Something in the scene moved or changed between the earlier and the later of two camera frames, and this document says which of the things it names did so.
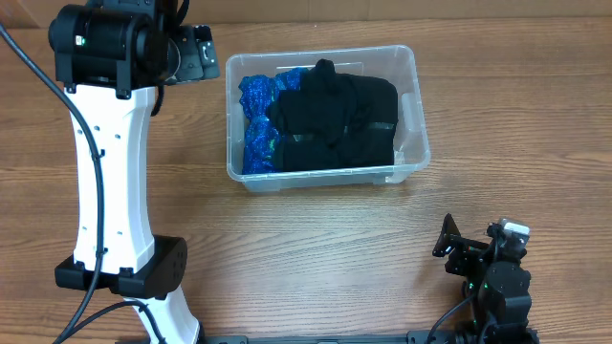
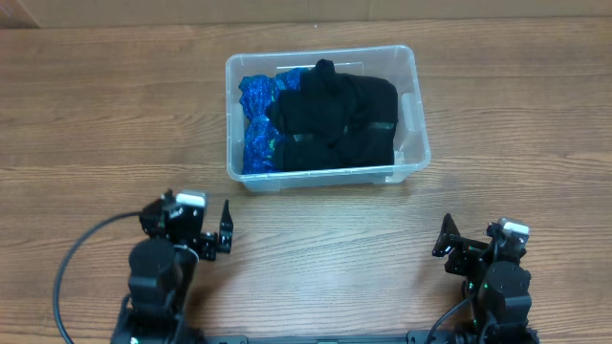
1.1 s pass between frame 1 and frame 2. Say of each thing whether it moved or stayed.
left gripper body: moved
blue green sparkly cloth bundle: stayed
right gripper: stayed
